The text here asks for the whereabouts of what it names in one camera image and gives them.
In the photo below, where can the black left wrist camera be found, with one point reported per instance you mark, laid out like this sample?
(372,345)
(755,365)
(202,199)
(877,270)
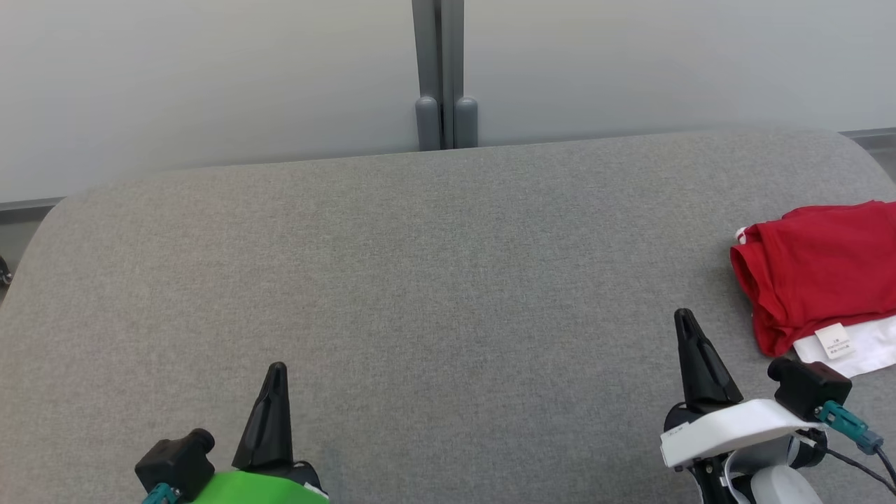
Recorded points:
(175,462)

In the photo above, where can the red white basketball jersey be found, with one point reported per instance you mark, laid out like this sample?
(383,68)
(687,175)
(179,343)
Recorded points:
(819,266)
(871,350)

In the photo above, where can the black castor wheel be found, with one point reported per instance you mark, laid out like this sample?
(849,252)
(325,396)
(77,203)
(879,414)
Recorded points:
(4,271)

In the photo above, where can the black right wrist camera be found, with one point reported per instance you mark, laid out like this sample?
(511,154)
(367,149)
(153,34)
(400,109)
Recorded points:
(812,388)

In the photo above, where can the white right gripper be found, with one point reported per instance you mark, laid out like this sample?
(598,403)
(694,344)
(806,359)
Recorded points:
(735,427)

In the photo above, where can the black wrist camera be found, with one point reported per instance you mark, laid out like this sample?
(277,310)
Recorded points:
(175,462)
(812,388)

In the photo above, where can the grey partition bottom rail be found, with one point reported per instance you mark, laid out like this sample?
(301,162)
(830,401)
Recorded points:
(871,137)
(28,206)

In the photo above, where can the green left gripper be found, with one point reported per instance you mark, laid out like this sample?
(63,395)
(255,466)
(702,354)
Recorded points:
(259,490)

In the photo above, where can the grey partition post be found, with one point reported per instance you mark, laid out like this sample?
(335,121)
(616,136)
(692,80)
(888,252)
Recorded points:
(465,119)
(427,119)

